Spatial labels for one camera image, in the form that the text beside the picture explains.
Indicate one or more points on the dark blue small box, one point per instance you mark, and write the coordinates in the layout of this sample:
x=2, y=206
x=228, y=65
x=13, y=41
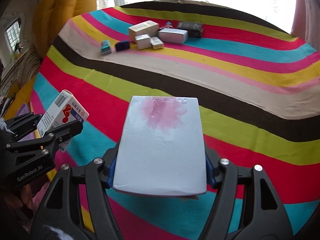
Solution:
x=122, y=45

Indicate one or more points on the person's left hand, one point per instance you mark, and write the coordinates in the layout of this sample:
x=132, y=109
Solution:
x=25, y=202

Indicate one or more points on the striped colourful cloth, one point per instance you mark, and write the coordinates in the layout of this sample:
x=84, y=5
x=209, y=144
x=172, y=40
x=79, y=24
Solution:
x=257, y=88

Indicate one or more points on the teal small box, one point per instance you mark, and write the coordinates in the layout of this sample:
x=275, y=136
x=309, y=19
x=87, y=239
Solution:
x=105, y=47

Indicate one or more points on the window with grille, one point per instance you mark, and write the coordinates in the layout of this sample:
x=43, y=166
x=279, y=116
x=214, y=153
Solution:
x=13, y=34

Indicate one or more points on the small silver box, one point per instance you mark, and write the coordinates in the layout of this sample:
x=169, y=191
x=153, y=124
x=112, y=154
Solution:
x=143, y=41

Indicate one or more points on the white silver long box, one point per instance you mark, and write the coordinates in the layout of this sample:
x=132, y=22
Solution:
x=172, y=35

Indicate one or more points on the small white dental box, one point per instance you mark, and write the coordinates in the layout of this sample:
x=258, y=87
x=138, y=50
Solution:
x=156, y=43

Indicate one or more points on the long white medicine box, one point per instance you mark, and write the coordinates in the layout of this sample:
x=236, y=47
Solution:
x=65, y=108

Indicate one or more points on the pink curtain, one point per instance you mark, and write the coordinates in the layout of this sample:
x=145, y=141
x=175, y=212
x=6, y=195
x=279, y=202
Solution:
x=306, y=22

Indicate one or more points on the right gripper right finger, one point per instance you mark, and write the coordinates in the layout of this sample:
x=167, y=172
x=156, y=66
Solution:
x=263, y=215

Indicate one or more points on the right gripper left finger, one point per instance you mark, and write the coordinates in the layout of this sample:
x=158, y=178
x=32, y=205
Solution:
x=76, y=205

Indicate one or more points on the beige tall box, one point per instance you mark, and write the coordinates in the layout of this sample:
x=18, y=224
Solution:
x=148, y=27

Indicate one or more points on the yellow sofa cushion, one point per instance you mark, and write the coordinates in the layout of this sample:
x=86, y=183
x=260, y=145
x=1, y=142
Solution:
x=51, y=15

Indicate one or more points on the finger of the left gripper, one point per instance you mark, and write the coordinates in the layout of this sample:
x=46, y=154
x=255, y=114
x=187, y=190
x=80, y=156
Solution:
x=23, y=125
x=51, y=139

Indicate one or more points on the black printed box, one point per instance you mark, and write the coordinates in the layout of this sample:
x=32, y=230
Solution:
x=194, y=29

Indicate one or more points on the red toy car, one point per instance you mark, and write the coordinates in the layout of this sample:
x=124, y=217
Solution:
x=167, y=25

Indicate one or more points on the large white pink-stained box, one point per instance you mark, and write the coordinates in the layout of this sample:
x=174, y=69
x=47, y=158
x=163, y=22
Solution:
x=161, y=151

